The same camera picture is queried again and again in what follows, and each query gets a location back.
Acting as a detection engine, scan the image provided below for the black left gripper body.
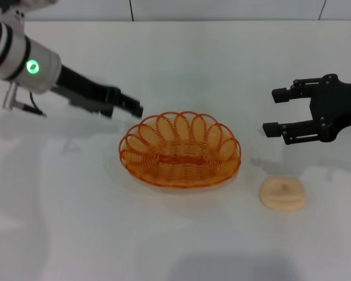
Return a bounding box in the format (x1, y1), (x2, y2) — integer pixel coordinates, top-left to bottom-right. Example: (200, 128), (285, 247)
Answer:
(50, 64), (121, 118)

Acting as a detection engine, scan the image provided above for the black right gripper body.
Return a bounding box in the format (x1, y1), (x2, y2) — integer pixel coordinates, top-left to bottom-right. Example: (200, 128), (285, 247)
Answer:
(308, 73), (351, 143)

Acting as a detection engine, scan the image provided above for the round beige bread bun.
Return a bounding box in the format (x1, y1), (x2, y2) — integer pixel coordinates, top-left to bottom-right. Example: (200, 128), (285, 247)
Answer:
(259, 175), (307, 212)

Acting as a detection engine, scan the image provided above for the orange woven plastic basket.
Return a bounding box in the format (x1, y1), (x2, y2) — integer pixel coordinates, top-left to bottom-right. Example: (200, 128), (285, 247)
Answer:
(118, 110), (242, 190)

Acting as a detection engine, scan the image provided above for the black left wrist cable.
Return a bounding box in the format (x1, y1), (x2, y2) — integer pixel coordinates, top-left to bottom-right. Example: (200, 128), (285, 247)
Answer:
(13, 91), (47, 118)

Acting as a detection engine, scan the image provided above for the silver left wrist bracket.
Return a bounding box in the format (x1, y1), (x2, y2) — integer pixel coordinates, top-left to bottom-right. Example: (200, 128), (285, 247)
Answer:
(2, 81), (20, 111)

